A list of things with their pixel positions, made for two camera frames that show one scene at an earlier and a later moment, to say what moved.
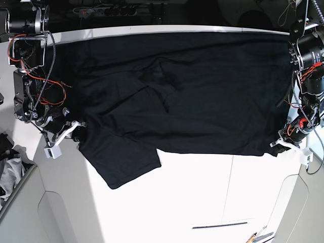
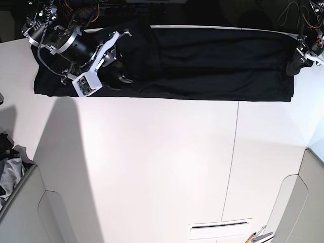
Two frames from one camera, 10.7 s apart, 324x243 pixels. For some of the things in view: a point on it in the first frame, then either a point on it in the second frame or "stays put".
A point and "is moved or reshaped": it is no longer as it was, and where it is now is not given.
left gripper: x=54 y=121 to x=91 y=52
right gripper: x=292 y=135 to x=304 y=57
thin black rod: x=219 y=225 stays put
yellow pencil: x=251 y=238 stays put
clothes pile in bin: x=14 y=164 stays put
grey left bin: x=30 y=214 stays put
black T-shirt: x=134 y=92 is moved or reshaped
